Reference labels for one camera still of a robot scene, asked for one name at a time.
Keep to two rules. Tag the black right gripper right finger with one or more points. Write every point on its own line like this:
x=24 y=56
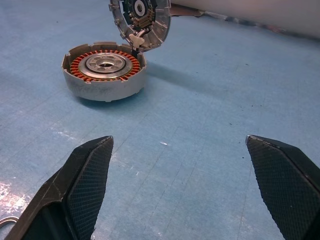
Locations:
x=282 y=180

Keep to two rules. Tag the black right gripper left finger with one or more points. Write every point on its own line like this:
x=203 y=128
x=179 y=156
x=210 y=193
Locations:
x=82 y=180

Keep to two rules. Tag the copper wound stator disc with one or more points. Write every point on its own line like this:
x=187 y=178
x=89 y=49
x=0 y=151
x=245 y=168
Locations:
x=100 y=87

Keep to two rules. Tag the dark toothed rotor disc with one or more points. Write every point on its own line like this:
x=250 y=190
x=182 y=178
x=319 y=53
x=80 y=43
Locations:
x=160 y=32

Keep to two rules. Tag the blue table cover sheet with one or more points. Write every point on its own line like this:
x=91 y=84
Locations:
x=187 y=112

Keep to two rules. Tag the white backdrop sheet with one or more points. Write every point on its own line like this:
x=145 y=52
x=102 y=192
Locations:
x=250 y=10

